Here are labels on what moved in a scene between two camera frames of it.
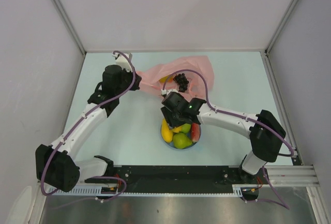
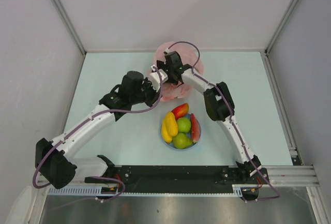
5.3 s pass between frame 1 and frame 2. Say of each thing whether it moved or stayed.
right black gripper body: moved
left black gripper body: moved
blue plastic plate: stayed
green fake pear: stayed
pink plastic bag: moved
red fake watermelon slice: stayed
